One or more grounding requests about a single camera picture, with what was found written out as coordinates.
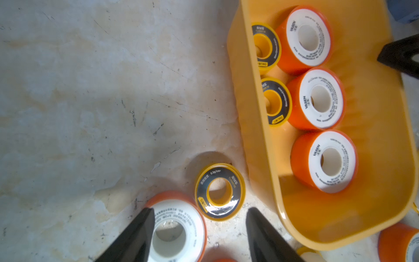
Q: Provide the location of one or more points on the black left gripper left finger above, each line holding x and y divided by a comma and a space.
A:
134, 243

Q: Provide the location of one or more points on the yellow plastic storage box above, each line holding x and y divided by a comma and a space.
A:
376, 120

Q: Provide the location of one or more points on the black yellow sealing tape roll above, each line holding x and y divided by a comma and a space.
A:
268, 46
278, 101
220, 191

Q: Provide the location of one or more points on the orange white sealing tape roll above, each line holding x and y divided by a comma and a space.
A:
225, 260
180, 233
318, 100
399, 243
306, 38
327, 160

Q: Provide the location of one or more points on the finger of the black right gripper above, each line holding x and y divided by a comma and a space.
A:
402, 55

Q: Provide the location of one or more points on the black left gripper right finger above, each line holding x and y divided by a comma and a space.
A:
265, 243

